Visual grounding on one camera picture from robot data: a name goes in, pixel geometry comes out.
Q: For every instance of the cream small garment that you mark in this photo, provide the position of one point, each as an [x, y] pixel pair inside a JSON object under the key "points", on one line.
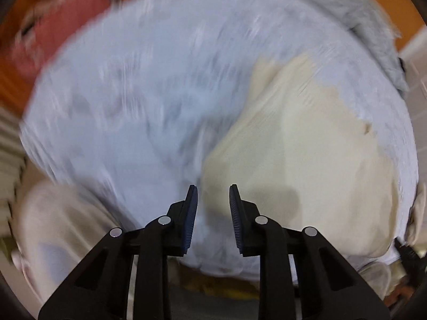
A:
{"points": [[293, 160]]}

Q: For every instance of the light blue blanket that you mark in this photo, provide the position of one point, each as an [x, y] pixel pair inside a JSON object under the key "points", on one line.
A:
{"points": [[140, 113]]}

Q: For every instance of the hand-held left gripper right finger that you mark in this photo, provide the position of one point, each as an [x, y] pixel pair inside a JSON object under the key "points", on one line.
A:
{"points": [[236, 220]]}

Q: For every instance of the grey fluffy cloth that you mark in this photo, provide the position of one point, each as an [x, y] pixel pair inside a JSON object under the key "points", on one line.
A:
{"points": [[363, 20]]}

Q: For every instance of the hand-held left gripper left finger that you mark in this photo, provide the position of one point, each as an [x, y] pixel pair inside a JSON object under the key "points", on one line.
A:
{"points": [[190, 220]]}

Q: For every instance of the pale cream cloth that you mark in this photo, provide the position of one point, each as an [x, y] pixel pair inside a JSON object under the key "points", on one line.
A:
{"points": [[415, 220]]}

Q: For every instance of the pink cloth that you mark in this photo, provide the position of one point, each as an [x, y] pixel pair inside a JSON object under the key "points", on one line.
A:
{"points": [[56, 30]]}

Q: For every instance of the pale beige cloth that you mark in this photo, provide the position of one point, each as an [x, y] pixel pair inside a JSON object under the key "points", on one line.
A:
{"points": [[50, 236]]}

